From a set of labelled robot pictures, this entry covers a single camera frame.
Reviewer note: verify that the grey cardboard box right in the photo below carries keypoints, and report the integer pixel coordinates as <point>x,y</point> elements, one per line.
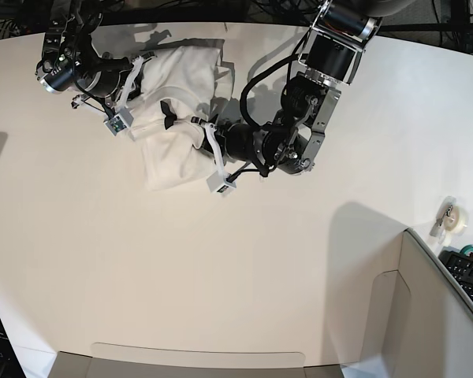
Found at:
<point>420,322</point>

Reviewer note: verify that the green tape roll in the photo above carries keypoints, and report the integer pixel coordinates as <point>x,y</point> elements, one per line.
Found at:
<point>467,251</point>

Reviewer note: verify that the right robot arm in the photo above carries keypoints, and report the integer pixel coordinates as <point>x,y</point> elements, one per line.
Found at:
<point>70,62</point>

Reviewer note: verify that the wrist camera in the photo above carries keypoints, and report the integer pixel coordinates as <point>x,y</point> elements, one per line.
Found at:
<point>119,122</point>
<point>220,185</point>

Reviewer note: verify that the black computer keyboard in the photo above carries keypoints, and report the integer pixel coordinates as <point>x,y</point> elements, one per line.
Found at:
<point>460,268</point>

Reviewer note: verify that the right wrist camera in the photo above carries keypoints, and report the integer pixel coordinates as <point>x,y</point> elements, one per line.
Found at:
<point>119,122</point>

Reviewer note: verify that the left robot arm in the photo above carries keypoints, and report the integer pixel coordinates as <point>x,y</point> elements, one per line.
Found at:
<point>329,54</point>

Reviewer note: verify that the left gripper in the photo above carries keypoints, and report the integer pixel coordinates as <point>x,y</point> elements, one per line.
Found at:
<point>234,142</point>

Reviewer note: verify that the white printed t-shirt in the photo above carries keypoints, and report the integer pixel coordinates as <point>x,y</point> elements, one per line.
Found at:
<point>181,89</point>

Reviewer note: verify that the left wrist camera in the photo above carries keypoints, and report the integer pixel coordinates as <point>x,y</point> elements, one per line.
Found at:
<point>220,185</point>

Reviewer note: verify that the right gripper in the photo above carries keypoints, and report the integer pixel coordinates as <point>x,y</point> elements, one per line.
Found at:
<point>100,86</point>

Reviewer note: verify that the clear tape dispenser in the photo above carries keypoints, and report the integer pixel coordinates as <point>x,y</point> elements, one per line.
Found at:
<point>451,220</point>

